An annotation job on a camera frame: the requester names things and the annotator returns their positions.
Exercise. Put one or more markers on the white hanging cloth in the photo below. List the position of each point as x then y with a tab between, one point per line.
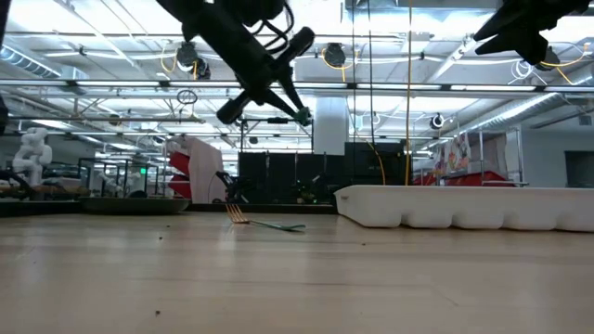
206	171

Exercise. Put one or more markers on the white cutlery tray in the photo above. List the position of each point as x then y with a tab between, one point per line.
464	206

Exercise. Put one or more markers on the black background robot arm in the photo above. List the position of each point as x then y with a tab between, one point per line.
232	183

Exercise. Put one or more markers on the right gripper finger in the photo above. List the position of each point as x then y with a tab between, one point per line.
494	25
499	46

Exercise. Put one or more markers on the white humanoid robot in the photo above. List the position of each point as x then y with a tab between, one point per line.
32	155

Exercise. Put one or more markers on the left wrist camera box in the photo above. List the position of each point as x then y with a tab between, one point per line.
298	42

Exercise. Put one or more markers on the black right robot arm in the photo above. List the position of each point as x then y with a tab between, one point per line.
575	4

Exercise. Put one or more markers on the white square pillar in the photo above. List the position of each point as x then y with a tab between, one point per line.
330	134

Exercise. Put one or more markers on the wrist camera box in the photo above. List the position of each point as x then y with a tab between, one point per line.
536	48
298	42

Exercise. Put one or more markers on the black partition panel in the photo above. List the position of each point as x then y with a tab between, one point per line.
278	171

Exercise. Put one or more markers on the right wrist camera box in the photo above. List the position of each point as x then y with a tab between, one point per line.
536	48

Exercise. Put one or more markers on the black cabinet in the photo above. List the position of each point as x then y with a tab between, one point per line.
362	162

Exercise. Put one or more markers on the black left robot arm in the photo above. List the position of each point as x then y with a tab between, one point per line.
223	28

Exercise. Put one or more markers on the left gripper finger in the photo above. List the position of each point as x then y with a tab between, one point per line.
283	104
293	95

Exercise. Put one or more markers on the dark wall screen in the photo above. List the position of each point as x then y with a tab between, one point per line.
580	169

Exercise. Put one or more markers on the black metal frame rig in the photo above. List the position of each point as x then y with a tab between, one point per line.
277	120

